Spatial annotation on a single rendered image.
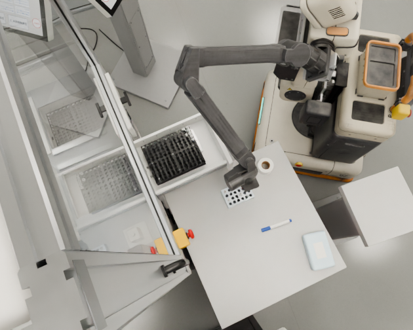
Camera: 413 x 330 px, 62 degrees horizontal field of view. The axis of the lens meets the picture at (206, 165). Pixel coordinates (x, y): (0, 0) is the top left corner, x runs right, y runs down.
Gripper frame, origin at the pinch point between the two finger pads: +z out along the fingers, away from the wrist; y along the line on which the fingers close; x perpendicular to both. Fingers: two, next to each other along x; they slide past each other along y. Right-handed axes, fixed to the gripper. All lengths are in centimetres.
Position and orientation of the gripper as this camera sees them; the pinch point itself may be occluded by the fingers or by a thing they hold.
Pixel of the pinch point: (244, 183)
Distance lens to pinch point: 149.7
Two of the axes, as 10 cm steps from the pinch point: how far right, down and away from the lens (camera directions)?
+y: 3.7, 8.9, -2.7
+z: 0.0, 2.9, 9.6
